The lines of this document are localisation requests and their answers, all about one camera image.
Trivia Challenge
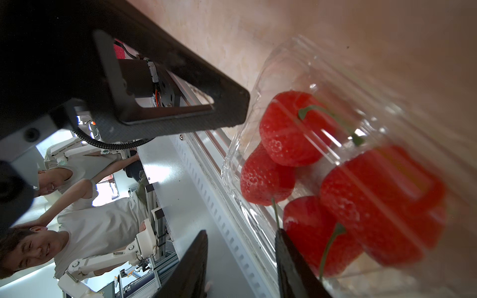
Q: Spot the strawberry eight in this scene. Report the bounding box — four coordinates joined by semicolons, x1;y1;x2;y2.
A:
240;144;296;206

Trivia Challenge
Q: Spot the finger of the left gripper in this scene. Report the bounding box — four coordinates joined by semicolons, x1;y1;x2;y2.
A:
91;1;250;142

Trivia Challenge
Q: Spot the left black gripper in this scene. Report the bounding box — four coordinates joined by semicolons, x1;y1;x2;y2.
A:
1;1;121;232

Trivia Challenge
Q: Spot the clear clamshell container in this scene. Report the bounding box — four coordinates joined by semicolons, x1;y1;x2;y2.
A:
222;36;477;298

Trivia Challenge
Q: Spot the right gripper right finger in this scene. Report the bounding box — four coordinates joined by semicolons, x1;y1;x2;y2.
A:
275;228;332;298

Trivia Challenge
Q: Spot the person in white shirt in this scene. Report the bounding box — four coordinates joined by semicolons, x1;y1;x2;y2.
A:
1;180;148;279

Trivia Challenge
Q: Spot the aluminium front rail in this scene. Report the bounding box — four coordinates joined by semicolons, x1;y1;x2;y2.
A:
137;66;280;298

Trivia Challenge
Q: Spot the strawberry five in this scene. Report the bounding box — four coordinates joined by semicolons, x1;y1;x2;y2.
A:
320;145;446;266

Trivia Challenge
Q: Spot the strawberry seven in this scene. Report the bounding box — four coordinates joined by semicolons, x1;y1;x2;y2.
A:
283;196;363;278

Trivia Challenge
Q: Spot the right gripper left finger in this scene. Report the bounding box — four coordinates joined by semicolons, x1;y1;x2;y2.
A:
153;230;208;298

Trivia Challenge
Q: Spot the strawberry six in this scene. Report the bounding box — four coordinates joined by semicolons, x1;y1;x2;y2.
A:
259;91;365;167

